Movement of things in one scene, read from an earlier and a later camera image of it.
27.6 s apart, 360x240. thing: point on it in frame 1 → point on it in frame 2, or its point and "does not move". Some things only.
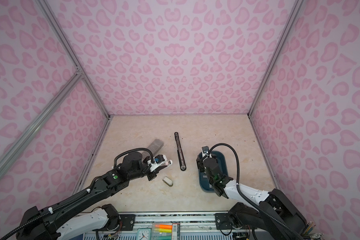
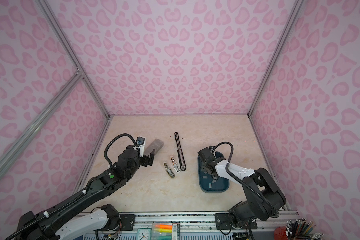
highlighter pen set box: [166, 231] does not move
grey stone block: [154, 147] does not move
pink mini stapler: [168, 163] → [175, 166]
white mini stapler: [168, 181] → [167, 168]
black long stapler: [180, 155] does not move
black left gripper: [154, 174] → [146, 158]
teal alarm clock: [144, 234] does not move
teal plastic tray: [222, 159] does not move
